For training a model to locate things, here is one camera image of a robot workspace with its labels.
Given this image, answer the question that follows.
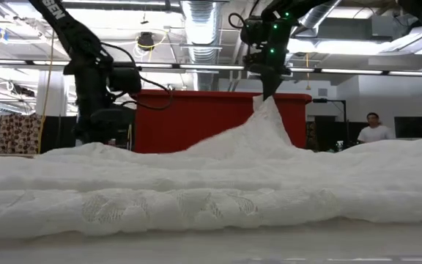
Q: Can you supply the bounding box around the white lace garment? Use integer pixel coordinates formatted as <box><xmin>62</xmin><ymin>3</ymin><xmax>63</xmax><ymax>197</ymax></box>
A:
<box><xmin>0</xmin><ymin>94</ymin><xmax>422</xmax><ymax>241</ymax></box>

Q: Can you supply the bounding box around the black ceiling dome device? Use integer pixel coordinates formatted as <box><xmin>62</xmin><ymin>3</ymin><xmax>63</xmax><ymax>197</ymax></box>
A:
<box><xmin>136</xmin><ymin>31</ymin><xmax>156</xmax><ymax>52</ymax></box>

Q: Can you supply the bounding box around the tan wooden desk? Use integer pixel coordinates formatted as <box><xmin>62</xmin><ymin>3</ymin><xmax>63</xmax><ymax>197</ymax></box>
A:
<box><xmin>0</xmin><ymin>153</ymin><xmax>38</xmax><ymax>159</ymax></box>

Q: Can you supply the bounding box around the person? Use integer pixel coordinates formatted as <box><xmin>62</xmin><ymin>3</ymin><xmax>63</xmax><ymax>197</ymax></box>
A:
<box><xmin>356</xmin><ymin>111</ymin><xmax>394</xmax><ymax>144</ymax></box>

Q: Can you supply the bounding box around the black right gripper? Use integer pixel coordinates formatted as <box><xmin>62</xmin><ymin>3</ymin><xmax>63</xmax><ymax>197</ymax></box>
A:
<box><xmin>242</xmin><ymin>50</ymin><xmax>293</xmax><ymax>102</ymax></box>

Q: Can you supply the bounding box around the white cylinder column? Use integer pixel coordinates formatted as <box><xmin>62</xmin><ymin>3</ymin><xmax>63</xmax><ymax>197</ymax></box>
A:
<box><xmin>36</xmin><ymin>69</ymin><xmax>67</xmax><ymax>117</ymax></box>

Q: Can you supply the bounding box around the smooth silver ventilation duct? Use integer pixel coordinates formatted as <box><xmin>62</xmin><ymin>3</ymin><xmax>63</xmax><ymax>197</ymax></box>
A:
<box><xmin>297</xmin><ymin>0</ymin><xmax>344</xmax><ymax>30</ymax></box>

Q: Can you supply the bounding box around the corrugated silver duct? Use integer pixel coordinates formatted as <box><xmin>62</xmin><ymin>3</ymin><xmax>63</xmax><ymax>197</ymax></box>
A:
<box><xmin>179</xmin><ymin>0</ymin><xmax>222</xmax><ymax>91</ymax></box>

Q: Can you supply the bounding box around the red plastic laundry basket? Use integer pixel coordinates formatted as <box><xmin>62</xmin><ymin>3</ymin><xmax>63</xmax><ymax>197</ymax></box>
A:
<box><xmin>133</xmin><ymin>89</ymin><xmax>313</xmax><ymax>154</ymax></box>

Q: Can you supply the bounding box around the small black monitor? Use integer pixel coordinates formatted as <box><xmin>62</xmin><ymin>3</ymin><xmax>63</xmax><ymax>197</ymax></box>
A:
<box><xmin>393</xmin><ymin>116</ymin><xmax>422</xmax><ymax>139</ymax></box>

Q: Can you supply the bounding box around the wide black monitor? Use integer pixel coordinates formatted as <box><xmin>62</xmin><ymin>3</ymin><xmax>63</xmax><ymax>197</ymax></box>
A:
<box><xmin>314</xmin><ymin>120</ymin><xmax>360</xmax><ymax>152</ymax></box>

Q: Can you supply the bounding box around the brown dotted cloth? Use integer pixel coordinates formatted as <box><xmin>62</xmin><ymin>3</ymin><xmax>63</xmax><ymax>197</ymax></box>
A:
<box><xmin>0</xmin><ymin>112</ymin><xmax>44</xmax><ymax>155</ymax></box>

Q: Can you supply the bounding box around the black partition panel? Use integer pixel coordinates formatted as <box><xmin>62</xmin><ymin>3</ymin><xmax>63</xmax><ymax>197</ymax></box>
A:
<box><xmin>40</xmin><ymin>115</ymin><xmax>78</xmax><ymax>153</ymax></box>

